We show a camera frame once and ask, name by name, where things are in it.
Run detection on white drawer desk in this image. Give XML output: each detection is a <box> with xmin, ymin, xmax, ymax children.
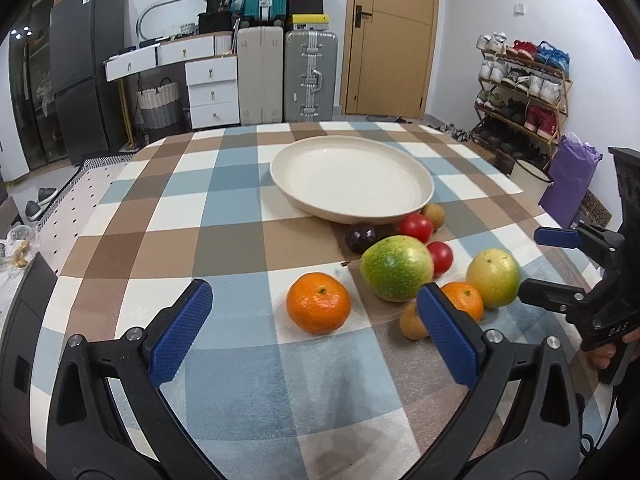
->
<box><xmin>104</xmin><ymin>32</ymin><xmax>240</xmax><ymax>129</ymax></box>

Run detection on purple bag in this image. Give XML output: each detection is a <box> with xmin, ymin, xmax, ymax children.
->
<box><xmin>539</xmin><ymin>132</ymin><xmax>602</xmax><ymax>229</ymax></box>

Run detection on checkered tablecloth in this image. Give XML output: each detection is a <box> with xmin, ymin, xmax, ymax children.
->
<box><xmin>30</xmin><ymin>122</ymin><xmax>598</xmax><ymax>479</ymax></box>

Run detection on cream round plate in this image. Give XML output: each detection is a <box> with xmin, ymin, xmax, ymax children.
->
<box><xmin>269</xmin><ymin>136</ymin><xmax>435</xmax><ymax>224</ymax></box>

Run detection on wooden shoe rack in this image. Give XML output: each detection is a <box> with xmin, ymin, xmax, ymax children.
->
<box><xmin>471</xmin><ymin>50</ymin><xmax>574</xmax><ymax>167</ymax></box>

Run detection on dark cherry with stem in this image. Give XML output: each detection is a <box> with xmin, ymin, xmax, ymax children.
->
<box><xmin>342</xmin><ymin>224</ymin><xmax>378</xmax><ymax>266</ymax></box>

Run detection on grey slippers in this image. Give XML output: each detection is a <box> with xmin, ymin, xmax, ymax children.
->
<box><xmin>25</xmin><ymin>188</ymin><xmax>58</xmax><ymax>222</ymax></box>

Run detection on red cherry tomato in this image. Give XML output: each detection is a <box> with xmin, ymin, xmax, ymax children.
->
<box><xmin>427</xmin><ymin>242</ymin><xmax>454</xmax><ymax>276</ymax></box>
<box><xmin>398</xmin><ymin>214</ymin><xmax>434</xmax><ymax>244</ymax></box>

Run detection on brown longan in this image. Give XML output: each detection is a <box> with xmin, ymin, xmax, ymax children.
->
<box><xmin>399</xmin><ymin>300</ymin><xmax>430</xmax><ymax>341</ymax></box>
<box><xmin>421</xmin><ymin>204</ymin><xmax>446</xmax><ymax>231</ymax></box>

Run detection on right hand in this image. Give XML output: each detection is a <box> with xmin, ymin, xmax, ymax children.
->
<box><xmin>587</xmin><ymin>328</ymin><xmax>640</xmax><ymax>370</ymax></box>

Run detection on small orange mandarin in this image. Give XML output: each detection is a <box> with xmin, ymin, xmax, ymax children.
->
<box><xmin>442</xmin><ymin>282</ymin><xmax>485</xmax><ymax>322</ymax></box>

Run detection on wooden door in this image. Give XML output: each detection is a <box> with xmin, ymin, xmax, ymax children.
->
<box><xmin>340</xmin><ymin>0</ymin><xmax>439</xmax><ymax>119</ymax></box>

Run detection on yellow green passion fruit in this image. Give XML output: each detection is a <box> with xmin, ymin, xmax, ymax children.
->
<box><xmin>465</xmin><ymin>248</ymin><xmax>521</xmax><ymax>309</ymax></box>

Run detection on stacked shoe boxes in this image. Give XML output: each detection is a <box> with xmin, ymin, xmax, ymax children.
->
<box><xmin>288</xmin><ymin>0</ymin><xmax>329</xmax><ymax>30</ymax></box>

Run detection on dark glass cabinet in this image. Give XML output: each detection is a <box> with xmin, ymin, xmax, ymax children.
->
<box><xmin>9</xmin><ymin>0</ymin><xmax>67</xmax><ymax>170</ymax></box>

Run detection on woven laundry basket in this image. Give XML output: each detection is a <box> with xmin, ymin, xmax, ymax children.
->
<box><xmin>137</xmin><ymin>77</ymin><xmax>183</xmax><ymax>130</ymax></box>

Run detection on beige suitcase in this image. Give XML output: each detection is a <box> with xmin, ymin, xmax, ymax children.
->
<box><xmin>236</xmin><ymin>26</ymin><xmax>284</xmax><ymax>126</ymax></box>

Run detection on silver suitcase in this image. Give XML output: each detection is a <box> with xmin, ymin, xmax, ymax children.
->
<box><xmin>283</xmin><ymin>30</ymin><xmax>338</xmax><ymax>122</ymax></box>

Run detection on black refrigerator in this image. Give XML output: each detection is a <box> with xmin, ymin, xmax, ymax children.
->
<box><xmin>49</xmin><ymin>0</ymin><xmax>127</xmax><ymax>165</ymax></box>

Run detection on large green passion fruit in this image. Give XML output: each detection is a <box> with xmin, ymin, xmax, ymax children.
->
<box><xmin>359</xmin><ymin>235</ymin><xmax>435</xmax><ymax>302</ymax></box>

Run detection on large orange mandarin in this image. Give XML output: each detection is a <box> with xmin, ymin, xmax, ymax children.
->
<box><xmin>285</xmin><ymin>272</ymin><xmax>352</xmax><ymax>336</ymax></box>

